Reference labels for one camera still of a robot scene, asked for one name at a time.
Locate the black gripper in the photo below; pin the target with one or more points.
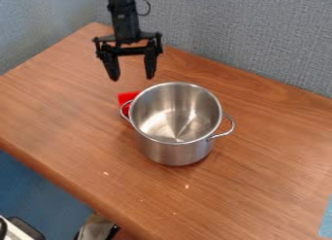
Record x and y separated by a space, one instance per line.
129 34

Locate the red plastic block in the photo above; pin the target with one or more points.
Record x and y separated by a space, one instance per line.
125 97

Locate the stainless steel pot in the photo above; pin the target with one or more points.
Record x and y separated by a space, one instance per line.
178 119

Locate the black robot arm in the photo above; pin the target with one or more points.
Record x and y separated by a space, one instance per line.
127 7

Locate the grey black object under table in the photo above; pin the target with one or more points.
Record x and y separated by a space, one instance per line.
98 228

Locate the white black device corner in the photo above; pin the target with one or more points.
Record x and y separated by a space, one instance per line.
17 229

